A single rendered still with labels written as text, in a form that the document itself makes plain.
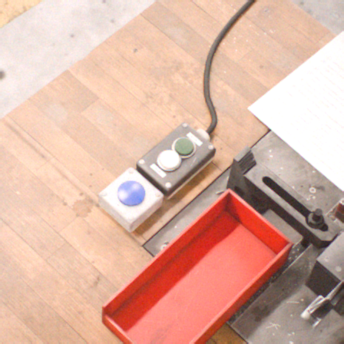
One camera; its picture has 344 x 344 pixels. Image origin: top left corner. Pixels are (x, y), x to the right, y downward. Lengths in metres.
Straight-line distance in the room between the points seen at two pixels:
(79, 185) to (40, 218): 0.08
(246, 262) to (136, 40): 0.42
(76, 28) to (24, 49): 0.16
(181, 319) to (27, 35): 1.52
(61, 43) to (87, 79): 1.18
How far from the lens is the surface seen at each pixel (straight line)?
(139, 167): 1.39
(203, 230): 1.38
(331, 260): 1.30
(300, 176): 1.45
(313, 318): 1.26
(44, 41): 2.69
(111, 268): 1.35
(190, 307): 1.33
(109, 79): 1.51
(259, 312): 1.34
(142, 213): 1.35
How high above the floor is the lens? 2.13
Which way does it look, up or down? 60 degrees down
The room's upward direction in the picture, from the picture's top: 8 degrees clockwise
